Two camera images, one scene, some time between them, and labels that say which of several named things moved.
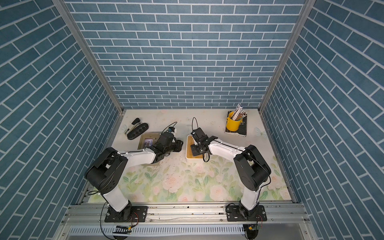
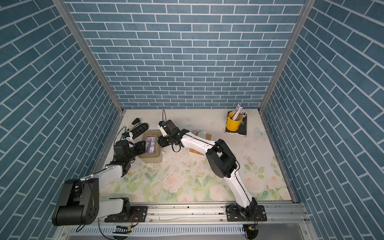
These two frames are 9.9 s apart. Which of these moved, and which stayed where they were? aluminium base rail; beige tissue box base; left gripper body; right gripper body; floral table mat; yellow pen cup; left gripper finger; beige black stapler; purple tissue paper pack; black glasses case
Moved: right gripper body; left gripper body; beige tissue box base; left gripper finger
Stayed: aluminium base rail; beige black stapler; purple tissue paper pack; floral table mat; yellow pen cup; black glasses case
